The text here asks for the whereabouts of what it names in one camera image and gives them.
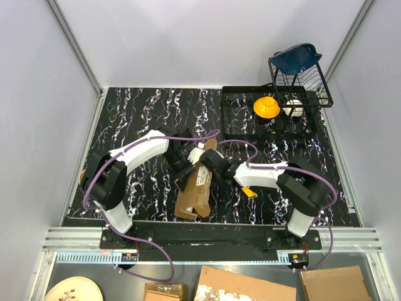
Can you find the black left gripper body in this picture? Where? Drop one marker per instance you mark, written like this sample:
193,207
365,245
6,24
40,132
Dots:
180,165

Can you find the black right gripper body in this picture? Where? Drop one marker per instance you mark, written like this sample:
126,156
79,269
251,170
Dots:
217,175

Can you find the yellow utility knife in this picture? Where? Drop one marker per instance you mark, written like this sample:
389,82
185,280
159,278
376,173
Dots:
249,193

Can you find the brown cardboard express box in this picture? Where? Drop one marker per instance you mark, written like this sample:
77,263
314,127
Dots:
193,201

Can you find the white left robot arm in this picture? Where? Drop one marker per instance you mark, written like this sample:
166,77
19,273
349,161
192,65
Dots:
105,177

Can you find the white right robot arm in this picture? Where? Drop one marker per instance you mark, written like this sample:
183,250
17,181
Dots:
300,183

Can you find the small cardboard box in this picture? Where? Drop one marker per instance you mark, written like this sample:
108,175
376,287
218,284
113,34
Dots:
163,291

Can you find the cardboard box at corner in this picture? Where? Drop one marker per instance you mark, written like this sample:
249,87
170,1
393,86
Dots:
345,283

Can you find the black drain tray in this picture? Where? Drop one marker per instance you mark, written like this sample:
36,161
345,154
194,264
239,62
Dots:
239,120

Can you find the yellow plastic cup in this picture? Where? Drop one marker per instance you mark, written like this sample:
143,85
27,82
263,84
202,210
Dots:
266,107

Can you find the white small cup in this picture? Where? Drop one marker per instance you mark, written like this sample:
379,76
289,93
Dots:
294,108

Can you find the beige ceramic mug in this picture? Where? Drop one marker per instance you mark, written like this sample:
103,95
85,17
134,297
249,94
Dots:
81,177

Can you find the flat cardboard sheet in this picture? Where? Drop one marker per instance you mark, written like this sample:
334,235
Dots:
217,284

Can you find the blue bowl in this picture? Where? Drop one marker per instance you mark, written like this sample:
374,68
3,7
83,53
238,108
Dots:
298,58

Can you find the patterned ceramic plate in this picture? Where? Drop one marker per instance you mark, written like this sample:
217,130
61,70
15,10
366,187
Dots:
75,289

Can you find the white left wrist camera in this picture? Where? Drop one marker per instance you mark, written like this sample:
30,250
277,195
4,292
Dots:
195,154

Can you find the black wire dish rack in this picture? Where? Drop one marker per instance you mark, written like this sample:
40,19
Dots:
309,87

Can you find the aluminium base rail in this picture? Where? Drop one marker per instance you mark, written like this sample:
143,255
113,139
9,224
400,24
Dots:
188,242

